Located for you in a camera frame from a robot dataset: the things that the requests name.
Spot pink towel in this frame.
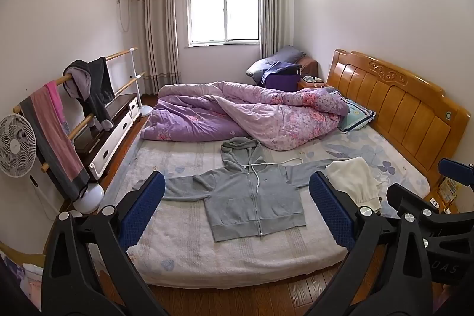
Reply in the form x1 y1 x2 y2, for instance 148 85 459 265
29 83 85 184

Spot black and white cabinet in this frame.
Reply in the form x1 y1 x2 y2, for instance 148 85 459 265
72 93 142 181

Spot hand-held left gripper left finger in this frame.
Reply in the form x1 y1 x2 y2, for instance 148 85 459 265
41 171 167 316

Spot purple cloth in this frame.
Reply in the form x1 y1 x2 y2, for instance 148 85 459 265
259 61 301 92

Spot purple floral quilt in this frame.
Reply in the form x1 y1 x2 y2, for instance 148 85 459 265
140 81 350 151

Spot white garment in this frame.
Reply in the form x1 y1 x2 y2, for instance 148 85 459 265
326 158 384 212

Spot brown chair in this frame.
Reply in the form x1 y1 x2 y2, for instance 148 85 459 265
299 56 320 78

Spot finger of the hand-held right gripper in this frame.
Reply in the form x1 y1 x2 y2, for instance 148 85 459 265
438 158 474 187
387 184 445 225

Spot striped grey curtain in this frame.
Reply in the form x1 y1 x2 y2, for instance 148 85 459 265
137 0 181 97
259 0 296 60

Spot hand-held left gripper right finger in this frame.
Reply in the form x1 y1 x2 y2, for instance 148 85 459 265
307 171 434 316

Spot wooden bed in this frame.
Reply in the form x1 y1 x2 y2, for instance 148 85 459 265
98 49 471 291

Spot light blue pillow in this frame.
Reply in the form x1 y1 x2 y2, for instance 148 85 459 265
338 90 377 134

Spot bright pink garment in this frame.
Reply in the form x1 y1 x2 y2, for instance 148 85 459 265
44 82 66 121

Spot wooden nightstand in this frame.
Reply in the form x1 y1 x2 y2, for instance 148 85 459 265
427 173 462 217
297 75 329 92

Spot grey zip hoodie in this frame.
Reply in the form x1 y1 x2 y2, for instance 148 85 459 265
131 137 336 243

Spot dark grey towel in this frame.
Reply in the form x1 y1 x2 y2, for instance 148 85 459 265
18 94 92 203

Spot dark blue pillow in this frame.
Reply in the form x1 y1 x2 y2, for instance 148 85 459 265
247 46 307 80

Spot floral patterned cloth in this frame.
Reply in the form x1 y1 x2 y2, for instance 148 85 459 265
0 257 46 314

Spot wooden bar clothes rack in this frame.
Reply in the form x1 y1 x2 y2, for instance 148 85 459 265
13 47 153 215

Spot dark grey jacket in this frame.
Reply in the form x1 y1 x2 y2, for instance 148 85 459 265
62 57 116 132

